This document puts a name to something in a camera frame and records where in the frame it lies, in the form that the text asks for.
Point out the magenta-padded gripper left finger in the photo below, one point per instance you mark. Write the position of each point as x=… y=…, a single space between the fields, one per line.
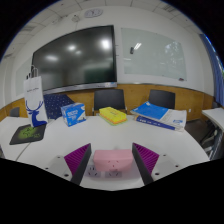
x=77 y=159

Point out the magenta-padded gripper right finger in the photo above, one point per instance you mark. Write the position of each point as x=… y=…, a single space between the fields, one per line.
x=146 y=159

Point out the pink charger block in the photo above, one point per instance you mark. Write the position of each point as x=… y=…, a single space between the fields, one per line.
x=112 y=159

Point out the white power strip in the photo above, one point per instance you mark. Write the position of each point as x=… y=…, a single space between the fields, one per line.
x=113 y=174

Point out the blue tissue box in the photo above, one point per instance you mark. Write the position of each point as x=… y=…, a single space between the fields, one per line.
x=73 y=114

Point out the blue notebook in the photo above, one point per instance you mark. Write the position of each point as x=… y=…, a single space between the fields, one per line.
x=150 y=111

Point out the white and blue book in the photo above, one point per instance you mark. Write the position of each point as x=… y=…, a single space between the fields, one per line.
x=175 y=119

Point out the yellow box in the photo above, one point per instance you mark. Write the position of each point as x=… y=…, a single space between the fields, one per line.
x=112 y=115

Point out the black mouse pad green print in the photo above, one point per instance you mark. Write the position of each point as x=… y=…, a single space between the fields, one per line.
x=27 y=134

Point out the blue dotted armchair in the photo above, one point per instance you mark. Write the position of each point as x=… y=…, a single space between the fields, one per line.
x=56 y=105

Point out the black chair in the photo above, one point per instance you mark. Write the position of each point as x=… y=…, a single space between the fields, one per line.
x=162 y=98
x=109 y=99

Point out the white paper bag blue deer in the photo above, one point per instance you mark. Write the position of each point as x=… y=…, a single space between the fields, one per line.
x=34 y=100

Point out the dark grey chair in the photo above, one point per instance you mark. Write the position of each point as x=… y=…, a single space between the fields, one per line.
x=14 y=111

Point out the white side table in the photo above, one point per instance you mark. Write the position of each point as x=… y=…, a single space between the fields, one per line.
x=215 y=116

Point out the small glass whiteboard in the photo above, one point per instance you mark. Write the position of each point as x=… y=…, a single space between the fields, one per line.
x=23 y=75

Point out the large glass whiteboard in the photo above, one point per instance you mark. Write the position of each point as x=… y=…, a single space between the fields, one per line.
x=153 y=55

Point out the black whiteboard eraser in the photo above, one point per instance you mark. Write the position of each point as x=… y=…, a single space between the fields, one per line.
x=131 y=50

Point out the blue curtain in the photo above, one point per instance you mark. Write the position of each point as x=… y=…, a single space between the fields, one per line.
x=216 y=73

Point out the large black wall screen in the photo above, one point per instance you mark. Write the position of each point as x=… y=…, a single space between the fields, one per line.
x=75 y=60

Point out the round wall clock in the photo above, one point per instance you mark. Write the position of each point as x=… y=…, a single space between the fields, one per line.
x=93 y=13

